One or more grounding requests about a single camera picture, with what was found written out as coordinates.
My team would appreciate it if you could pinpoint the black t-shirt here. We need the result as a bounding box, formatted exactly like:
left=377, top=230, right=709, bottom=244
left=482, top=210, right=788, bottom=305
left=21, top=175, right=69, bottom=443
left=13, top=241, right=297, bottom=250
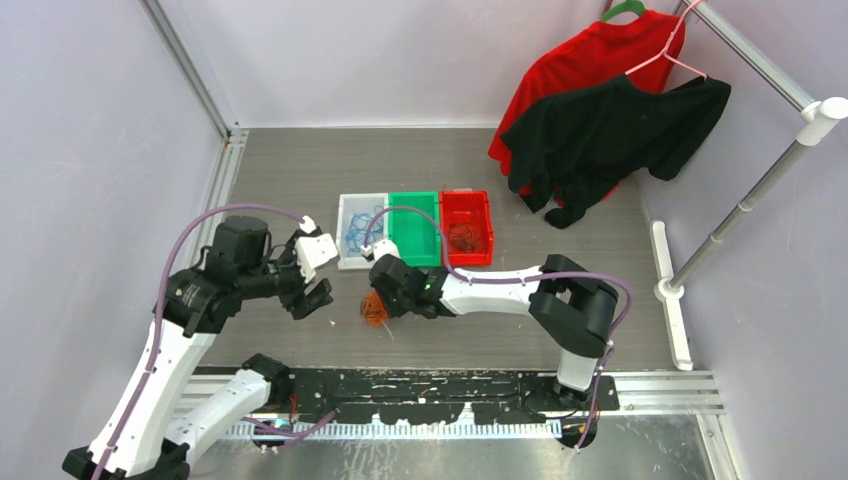
left=500, top=75, right=731, bottom=229

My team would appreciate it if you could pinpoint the metal clothes rack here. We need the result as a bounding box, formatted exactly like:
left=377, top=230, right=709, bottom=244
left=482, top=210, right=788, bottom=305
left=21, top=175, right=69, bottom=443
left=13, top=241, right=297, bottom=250
left=648, top=1, right=847, bottom=371

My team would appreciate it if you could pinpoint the pink hanger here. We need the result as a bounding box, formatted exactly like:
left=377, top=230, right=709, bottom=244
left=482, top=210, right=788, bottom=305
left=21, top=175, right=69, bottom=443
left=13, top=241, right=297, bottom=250
left=624, top=0, right=708, bottom=79

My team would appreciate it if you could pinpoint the blue cable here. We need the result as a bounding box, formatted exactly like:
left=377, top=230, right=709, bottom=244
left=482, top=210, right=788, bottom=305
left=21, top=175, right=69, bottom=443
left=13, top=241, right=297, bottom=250
left=344, top=210, right=387, bottom=253

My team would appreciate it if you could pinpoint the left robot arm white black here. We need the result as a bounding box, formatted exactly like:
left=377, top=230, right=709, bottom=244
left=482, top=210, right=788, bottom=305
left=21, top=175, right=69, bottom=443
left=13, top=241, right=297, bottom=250
left=62, top=216, right=338, bottom=479

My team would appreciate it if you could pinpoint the white perforated cable duct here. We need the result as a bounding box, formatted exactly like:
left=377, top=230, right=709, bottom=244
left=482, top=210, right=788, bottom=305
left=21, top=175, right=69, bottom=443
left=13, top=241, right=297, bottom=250
left=218, top=421, right=564, bottom=441

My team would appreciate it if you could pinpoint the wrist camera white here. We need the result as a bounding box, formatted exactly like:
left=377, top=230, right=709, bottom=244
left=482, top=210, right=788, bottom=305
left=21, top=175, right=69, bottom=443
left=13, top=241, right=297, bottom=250
left=294, top=216, right=339, bottom=284
left=360, top=238, right=401, bottom=262

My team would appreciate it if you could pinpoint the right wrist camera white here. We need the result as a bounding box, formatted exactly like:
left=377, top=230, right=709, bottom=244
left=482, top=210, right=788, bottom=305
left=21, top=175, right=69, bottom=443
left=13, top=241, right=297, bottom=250
left=360, top=238, right=401, bottom=262

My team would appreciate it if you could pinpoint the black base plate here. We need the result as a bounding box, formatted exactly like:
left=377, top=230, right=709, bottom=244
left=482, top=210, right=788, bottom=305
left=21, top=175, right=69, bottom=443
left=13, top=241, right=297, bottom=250
left=259, top=368, right=593, bottom=425

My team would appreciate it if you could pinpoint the red t-shirt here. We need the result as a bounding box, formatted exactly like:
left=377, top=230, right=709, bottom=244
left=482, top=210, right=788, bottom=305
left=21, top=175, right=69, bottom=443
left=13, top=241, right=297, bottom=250
left=488, top=10, right=686, bottom=176

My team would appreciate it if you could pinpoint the green plastic bin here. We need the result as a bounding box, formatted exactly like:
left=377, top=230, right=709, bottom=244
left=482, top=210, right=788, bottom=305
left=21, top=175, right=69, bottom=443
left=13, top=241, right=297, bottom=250
left=388, top=191, right=442, bottom=268

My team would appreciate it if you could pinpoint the white plastic bin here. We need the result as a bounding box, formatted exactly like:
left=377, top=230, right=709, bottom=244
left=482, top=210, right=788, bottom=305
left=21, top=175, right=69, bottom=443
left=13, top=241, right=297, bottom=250
left=335, top=192, right=389, bottom=271

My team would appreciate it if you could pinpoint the brown cable bundle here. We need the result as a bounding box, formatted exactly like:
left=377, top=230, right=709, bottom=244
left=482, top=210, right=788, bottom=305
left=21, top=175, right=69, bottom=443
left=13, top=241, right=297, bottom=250
left=447, top=221, right=485, bottom=254

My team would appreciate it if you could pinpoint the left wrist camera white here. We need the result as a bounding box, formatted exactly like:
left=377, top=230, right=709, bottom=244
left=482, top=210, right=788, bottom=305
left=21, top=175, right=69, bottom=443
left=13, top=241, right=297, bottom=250
left=294, top=216, right=339, bottom=284

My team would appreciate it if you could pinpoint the green hanger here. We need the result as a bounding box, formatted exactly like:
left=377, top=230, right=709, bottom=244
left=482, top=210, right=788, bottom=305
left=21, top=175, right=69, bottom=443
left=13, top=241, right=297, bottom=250
left=600, top=0, right=647, bottom=22

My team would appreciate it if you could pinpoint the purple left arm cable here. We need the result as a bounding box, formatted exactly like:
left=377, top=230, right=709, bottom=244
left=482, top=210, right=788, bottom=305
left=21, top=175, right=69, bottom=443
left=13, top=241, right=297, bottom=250
left=89, top=203, right=313, bottom=480

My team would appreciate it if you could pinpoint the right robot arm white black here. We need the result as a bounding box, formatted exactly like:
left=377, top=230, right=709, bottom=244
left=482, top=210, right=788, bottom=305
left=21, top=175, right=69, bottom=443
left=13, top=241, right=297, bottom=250
left=369, top=254, right=619, bottom=411

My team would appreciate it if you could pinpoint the red plastic bin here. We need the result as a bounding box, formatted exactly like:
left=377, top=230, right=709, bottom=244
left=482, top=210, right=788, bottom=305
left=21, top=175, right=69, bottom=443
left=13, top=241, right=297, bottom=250
left=439, top=190, right=494, bottom=267

